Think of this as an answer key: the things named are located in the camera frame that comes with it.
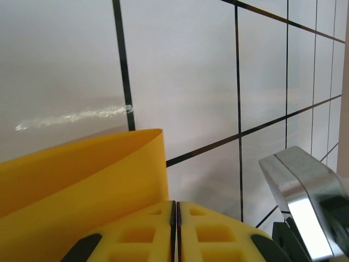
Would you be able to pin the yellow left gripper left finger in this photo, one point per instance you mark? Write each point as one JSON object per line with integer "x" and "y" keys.
{"x": 136, "y": 240}

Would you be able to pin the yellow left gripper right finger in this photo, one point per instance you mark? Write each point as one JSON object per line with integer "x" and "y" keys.
{"x": 218, "y": 240}

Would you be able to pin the yellow paper sheet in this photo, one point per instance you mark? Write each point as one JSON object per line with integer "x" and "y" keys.
{"x": 81, "y": 169}

